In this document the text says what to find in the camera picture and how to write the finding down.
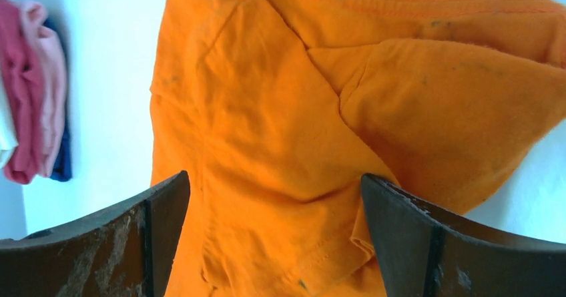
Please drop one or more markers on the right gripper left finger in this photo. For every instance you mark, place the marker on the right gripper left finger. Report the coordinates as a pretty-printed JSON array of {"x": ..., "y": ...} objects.
[{"x": 126, "y": 249}]

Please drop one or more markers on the blue folded t shirt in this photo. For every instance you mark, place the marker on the blue folded t shirt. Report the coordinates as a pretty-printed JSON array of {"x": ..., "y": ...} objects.
[{"x": 62, "y": 169}]

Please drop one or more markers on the light pink folded t shirt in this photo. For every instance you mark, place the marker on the light pink folded t shirt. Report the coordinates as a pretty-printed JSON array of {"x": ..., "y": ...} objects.
[{"x": 47, "y": 47}]

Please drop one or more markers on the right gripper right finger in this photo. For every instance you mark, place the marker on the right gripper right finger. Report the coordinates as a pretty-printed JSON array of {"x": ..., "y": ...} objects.
[{"x": 425, "y": 250}]

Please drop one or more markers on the orange t shirt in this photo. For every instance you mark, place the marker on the orange t shirt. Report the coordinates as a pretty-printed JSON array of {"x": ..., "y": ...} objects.
[{"x": 276, "y": 108}]

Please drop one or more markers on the white folded t shirt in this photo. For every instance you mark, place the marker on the white folded t shirt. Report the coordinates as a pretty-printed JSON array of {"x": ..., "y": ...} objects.
[{"x": 8, "y": 134}]

